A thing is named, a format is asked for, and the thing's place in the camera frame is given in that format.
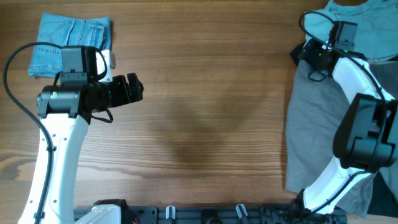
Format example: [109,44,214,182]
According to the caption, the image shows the light blue t-shirt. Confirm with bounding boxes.
[303,0,397,63]

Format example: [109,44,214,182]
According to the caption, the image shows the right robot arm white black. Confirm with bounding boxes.
[285,21,397,217]

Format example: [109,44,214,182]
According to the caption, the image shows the dark navy garment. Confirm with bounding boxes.
[289,41,398,217]

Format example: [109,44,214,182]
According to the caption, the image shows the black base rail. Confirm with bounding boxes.
[73,203,348,224]

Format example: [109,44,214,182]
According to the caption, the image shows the grey shorts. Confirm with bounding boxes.
[285,57,398,218]

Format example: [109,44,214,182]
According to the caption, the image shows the folded blue denim jeans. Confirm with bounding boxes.
[28,13,111,78]

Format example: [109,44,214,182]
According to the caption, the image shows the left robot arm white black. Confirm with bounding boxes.
[19,46,144,223]

